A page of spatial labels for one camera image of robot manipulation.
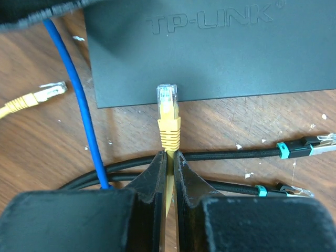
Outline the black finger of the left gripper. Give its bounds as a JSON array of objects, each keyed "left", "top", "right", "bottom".
[{"left": 1, "top": 0, "right": 97, "bottom": 33}]

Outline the black network switch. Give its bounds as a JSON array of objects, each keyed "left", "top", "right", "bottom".
[{"left": 83, "top": 1, "right": 335, "bottom": 108}]

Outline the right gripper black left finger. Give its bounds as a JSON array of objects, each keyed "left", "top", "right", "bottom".
[{"left": 1, "top": 152, "right": 167, "bottom": 251}]

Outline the black braided cable one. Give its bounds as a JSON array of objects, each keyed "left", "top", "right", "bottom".
[{"left": 59, "top": 133, "right": 336, "bottom": 190}]

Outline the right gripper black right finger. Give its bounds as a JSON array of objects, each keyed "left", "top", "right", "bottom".
[{"left": 174, "top": 152, "right": 335, "bottom": 251}]

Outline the black braided cable two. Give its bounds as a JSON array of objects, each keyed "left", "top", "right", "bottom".
[{"left": 65, "top": 173, "right": 315, "bottom": 199}]

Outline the yellow ethernet cable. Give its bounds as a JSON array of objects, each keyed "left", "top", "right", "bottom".
[{"left": 0, "top": 81, "right": 182, "bottom": 226}]

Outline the blue ethernet cable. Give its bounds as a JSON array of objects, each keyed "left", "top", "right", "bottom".
[{"left": 43, "top": 18, "right": 113, "bottom": 190}]

